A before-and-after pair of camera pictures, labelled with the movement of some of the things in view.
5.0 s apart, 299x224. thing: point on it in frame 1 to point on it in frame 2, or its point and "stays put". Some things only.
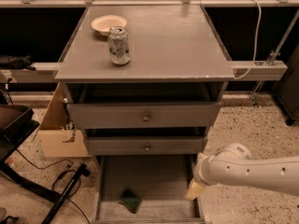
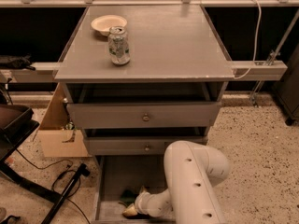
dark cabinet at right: x=288 y=90 stays put
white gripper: x=202 y=171 to x=142 y=202
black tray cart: x=17 y=122 stays put
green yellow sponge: x=131 y=201 stays put
